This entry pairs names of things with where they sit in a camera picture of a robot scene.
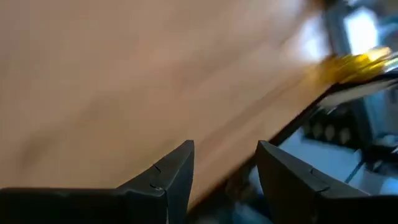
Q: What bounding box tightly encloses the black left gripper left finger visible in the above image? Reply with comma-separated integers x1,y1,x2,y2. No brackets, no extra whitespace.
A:
0,139,195,224

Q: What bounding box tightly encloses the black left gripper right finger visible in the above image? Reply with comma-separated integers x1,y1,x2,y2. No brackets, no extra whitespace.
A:
256,140,398,224

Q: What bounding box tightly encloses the yellow shiny object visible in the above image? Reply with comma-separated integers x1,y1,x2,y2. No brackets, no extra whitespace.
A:
317,46,393,85

